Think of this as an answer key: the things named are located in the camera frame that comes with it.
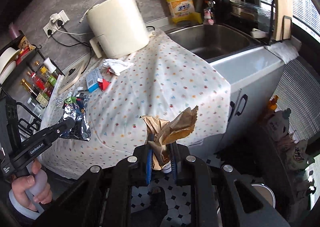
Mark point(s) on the white wall power socket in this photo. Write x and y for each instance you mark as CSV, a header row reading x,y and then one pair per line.
x,y
56,21

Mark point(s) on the white bowl on rack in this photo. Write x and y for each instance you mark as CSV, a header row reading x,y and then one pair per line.
x,y
8,63

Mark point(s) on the small foil ball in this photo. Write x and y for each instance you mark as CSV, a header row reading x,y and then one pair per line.
x,y
59,102

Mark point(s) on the black spice rack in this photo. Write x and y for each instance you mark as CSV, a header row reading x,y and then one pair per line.
x,y
12,85

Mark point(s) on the red sauce bottle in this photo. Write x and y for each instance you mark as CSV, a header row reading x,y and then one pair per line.
x,y
43,86

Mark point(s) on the green label sauce bottle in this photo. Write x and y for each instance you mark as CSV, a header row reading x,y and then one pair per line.
x,y
47,75

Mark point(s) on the amber oil bottle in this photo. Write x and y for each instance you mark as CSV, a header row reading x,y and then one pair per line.
x,y
35,93

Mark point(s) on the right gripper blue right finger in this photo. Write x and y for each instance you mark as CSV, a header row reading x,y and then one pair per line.
x,y
173,162

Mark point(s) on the washing powder bag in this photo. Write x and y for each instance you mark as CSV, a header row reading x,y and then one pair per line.
x,y
297,158

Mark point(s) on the brown paper bag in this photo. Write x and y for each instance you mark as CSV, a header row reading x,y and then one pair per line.
x,y
161,133

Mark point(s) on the floral white tablecloth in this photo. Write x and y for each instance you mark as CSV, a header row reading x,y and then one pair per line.
x,y
163,81

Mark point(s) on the grey cabinet doors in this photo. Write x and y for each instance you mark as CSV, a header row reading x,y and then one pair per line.
x,y
245,107

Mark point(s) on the small pink figurine bottle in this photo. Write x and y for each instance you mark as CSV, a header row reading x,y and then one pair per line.
x,y
209,15

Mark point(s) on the silver foil snack bag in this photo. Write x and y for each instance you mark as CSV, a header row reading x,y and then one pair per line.
x,y
75,107

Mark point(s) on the cream air fryer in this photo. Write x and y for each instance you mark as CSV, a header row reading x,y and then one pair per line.
x,y
118,28

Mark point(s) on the stainless steel sink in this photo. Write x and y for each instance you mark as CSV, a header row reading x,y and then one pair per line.
x,y
213,42

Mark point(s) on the white paper wrapper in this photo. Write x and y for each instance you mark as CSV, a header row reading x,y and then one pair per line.
x,y
116,66

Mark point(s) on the person's left hand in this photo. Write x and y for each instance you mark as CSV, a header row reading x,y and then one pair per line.
x,y
20,185

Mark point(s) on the blue white cardboard box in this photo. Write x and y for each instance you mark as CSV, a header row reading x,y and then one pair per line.
x,y
93,79

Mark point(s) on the yellow dish detergent bottle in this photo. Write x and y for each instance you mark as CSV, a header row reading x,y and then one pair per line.
x,y
183,11

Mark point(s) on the white cloth on counter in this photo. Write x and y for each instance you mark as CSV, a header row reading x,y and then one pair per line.
x,y
284,50

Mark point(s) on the red wrapper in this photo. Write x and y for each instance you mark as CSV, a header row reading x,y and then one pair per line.
x,y
103,84

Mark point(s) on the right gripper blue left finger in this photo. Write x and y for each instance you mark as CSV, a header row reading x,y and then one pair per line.
x,y
149,159

